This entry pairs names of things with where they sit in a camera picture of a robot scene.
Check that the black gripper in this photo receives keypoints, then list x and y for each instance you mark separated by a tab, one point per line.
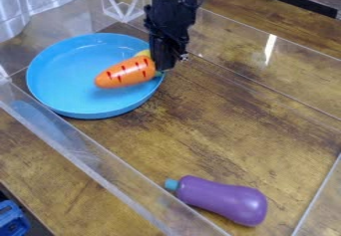
169	19

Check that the orange toy carrot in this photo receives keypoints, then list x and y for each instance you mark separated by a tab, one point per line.
128	73

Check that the blue round tray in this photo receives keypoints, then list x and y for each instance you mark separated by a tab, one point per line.
61	76

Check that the yellow toy lemon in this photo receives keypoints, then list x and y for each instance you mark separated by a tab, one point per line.
144	53

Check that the purple toy eggplant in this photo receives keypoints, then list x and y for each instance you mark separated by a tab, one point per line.
241	204

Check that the blue plastic object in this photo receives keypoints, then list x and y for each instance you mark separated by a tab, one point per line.
14	222

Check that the clear acrylic enclosure wall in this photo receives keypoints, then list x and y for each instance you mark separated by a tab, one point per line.
245	115

